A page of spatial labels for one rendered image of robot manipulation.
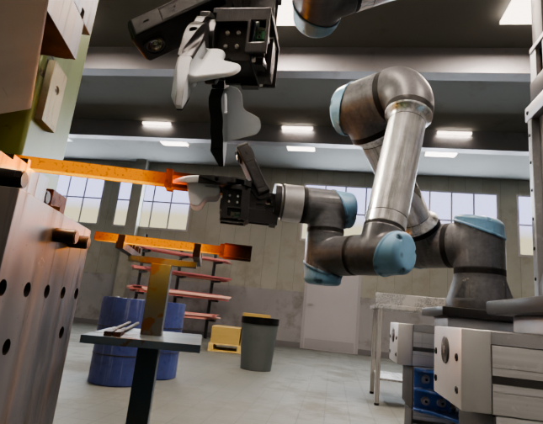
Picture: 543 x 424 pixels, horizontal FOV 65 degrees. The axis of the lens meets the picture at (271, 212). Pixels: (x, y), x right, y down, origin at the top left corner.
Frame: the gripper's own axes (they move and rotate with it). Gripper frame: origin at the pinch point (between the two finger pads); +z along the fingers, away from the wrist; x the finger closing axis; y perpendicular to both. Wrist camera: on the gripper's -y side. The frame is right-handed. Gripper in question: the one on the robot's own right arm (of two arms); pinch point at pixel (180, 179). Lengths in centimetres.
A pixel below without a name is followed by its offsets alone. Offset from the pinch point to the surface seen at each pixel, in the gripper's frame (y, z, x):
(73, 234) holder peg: 13.0, 18.0, -0.2
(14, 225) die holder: 14.4, 21.8, -14.8
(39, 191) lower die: 4.5, 27.7, 4.9
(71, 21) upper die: -32.2, 27.3, 1.8
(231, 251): 8.0, -12.2, 41.7
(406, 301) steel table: 5, -194, 328
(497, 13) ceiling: -337, -296, 323
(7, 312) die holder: 27.4, 21.9, -10.8
